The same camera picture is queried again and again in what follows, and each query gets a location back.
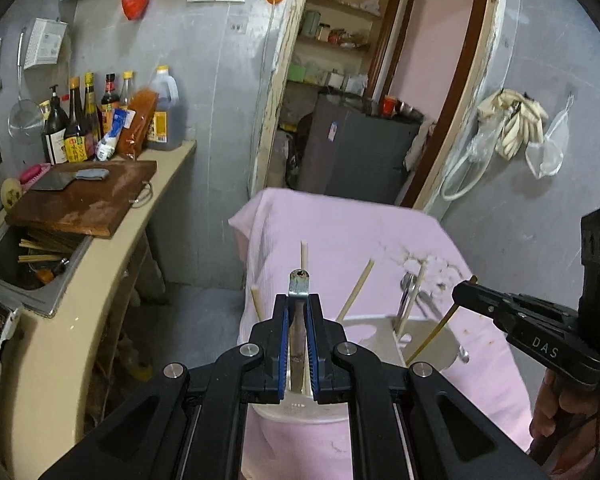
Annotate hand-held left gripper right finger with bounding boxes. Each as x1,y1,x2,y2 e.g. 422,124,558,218
306,294,546,480

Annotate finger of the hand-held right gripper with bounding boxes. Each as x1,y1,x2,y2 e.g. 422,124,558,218
451,280,522,334

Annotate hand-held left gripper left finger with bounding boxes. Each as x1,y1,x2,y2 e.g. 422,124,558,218
37,294,289,480

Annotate wooden chopsticks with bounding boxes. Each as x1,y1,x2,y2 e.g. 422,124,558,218
406,275,479,362

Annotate metal utensil handle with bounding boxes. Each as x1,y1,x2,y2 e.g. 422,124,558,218
288,268,312,392

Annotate white utensil holder cup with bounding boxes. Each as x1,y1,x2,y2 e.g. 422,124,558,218
247,312,458,427

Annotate metal spoon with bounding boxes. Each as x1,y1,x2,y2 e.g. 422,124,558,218
401,272,442,322

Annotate person's right hand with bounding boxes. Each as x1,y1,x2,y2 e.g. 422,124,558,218
529,367,600,442

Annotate pink tablecloth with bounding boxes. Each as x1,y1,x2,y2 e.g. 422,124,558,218
228,187,536,480

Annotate clear plastic bag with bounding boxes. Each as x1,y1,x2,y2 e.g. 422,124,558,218
525,94,575,180

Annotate grey cabinet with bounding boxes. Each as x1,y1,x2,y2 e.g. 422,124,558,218
297,91,425,206

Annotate beige kitchen counter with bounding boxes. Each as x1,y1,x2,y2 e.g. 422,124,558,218
7,139,198,480

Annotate wooden cutting board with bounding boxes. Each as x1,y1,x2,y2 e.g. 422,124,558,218
5,160,158,239

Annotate steel sink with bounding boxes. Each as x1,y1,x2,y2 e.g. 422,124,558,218
0,220,95,318

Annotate large dark oil jug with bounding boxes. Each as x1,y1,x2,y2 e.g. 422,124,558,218
144,64,187,152

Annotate pile of dark chopsticks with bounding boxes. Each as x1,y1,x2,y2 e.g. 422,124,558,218
17,230,83,266

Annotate orange seasoning packet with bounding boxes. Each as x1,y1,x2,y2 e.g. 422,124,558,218
115,88,160,157

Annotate white seasoning pouch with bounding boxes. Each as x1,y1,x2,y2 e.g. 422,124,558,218
96,109,133,161

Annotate cleaver knife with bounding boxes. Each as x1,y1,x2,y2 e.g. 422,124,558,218
30,167,110,192

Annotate dark bottle yellow label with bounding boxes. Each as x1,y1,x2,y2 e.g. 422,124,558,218
64,76,89,163

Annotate sauce bottle red cap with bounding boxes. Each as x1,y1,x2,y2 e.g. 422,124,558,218
100,73,121,133

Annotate clear bottle yellow cap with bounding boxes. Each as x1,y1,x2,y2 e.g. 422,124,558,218
119,71,135,111

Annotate pink brush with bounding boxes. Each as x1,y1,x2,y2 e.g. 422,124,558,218
20,162,51,185

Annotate sauce bottle yellow cap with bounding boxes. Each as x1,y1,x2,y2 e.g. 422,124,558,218
83,72,104,144

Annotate dark pump bottle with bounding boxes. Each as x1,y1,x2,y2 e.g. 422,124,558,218
42,85,70,165

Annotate round yellow sponge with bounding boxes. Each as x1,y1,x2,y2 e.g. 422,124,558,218
1,178,24,211

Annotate pantry shelf unit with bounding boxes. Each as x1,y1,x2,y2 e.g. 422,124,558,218
285,0,388,92

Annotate mesh strainer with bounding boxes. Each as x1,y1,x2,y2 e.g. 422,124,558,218
8,30,46,139

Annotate wooden door frame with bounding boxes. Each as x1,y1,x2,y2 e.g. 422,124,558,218
250,0,508,211

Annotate orange handled utensil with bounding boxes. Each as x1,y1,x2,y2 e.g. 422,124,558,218
35,259,69,284

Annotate white wall box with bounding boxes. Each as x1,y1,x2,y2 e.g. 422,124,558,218
24,17,69,71

